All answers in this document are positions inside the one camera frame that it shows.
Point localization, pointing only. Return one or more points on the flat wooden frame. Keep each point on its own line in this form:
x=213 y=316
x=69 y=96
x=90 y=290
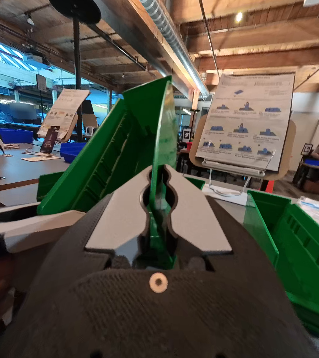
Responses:
x=40 y=159

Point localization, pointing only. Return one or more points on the green plastic bin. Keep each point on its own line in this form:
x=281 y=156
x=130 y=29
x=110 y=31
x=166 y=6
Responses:
x=49 y=190
x=137 y=112
x=303 y=252

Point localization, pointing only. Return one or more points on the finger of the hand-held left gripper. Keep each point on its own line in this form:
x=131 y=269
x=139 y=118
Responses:
x=42 y=229
x=14 y=210

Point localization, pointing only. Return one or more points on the marker tag sign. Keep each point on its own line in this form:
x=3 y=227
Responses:
x=187 y=135
x=307 y=149

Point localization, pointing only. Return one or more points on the grey desk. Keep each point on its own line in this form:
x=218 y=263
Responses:
x=14 y=167
x=226 y=210

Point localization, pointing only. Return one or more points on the silver air duct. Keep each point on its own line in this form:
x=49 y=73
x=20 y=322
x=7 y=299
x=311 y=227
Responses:
x=176 y=42

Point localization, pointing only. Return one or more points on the orange safety cone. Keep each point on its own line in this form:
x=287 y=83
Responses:
x=270 y=187

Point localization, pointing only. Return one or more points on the printed instruction sheet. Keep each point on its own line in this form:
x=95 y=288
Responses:
x=65 y=109
x=246 y=112

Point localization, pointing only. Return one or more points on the white ceiling access point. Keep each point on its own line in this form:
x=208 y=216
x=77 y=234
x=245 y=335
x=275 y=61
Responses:
x=315 y=3

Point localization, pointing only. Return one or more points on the black pole with round top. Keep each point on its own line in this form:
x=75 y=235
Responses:
x=77 y=9

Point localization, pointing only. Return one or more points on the round ceiling lamp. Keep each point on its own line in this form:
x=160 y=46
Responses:
x=240 y=16

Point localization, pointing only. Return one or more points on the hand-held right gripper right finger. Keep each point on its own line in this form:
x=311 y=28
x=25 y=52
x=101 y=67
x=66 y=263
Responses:
x=199 y=224

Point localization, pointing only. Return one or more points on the white blue paper sheet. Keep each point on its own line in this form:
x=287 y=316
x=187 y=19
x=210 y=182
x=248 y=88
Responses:
x=318 y=212

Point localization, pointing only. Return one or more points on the brown printed packet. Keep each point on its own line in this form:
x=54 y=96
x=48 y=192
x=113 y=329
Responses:
x=50 y=140

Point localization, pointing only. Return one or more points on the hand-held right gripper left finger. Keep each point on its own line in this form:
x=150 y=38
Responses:
x=114 y=224

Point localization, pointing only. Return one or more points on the white ceiling projector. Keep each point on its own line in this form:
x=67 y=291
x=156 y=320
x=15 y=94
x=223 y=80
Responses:
x=37 y=60

